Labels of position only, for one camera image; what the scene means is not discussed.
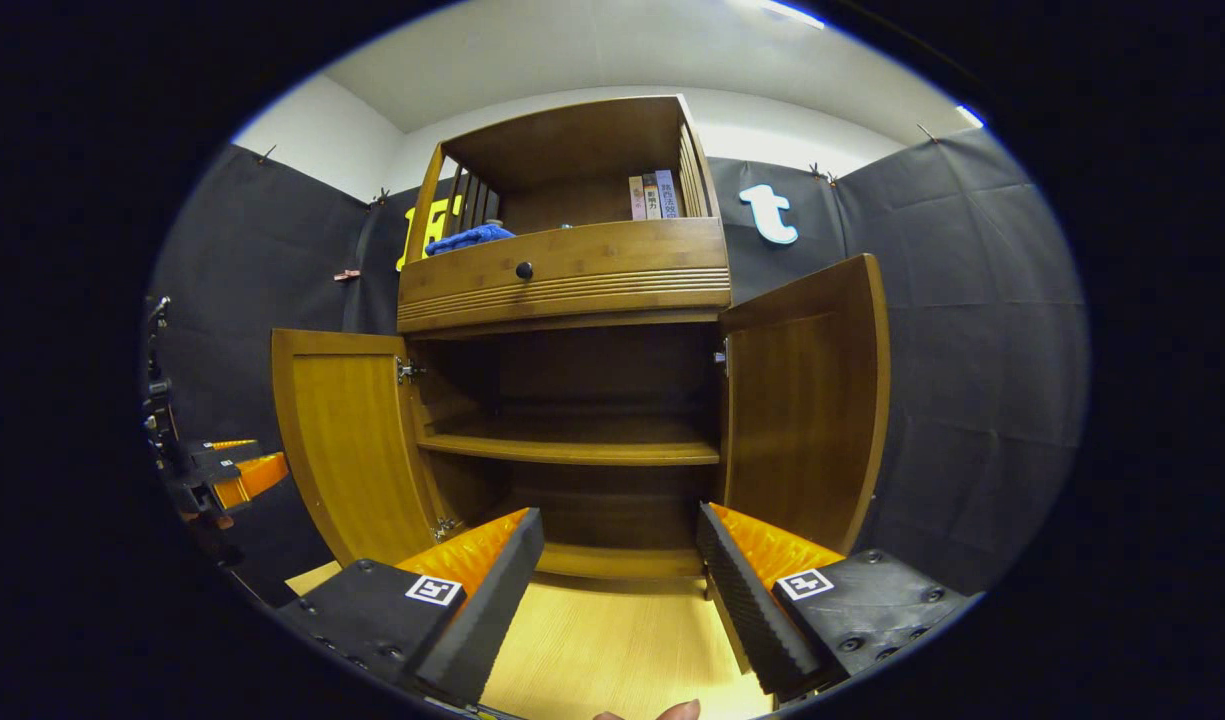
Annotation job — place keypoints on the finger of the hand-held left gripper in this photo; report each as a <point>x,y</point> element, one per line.
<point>257,475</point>
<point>222,446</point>

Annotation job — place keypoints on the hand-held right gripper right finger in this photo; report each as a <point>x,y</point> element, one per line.
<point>742,600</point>

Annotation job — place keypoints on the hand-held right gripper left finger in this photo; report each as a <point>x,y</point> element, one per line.
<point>492,600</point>

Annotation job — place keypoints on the wooden cabinet door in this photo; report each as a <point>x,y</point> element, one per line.
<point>802,400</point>
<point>352,440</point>

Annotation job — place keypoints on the wooden double-door shoe cabinet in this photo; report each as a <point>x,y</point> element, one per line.
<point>572,290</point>

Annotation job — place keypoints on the wooden cabinet drawer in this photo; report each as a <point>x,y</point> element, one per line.
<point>612,265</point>

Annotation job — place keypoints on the wooden inner shelf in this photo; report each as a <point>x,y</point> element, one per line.
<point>572,448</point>

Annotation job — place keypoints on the black binder clip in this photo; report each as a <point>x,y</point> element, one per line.
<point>820,172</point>
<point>380,195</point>
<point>265,153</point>
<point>927,132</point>

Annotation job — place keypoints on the blue cloth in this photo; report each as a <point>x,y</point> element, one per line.
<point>467,240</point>

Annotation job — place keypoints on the black backdrop cloth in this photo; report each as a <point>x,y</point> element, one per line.
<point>972,350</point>

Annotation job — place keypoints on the dark grey book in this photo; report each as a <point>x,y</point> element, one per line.
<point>651,197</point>

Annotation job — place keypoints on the pale pink book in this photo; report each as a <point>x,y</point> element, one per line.
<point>636,198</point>

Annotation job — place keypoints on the small ceiling light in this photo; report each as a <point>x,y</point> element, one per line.
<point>970,115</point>

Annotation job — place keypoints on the long ceiling light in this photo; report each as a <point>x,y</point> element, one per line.
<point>792,12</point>

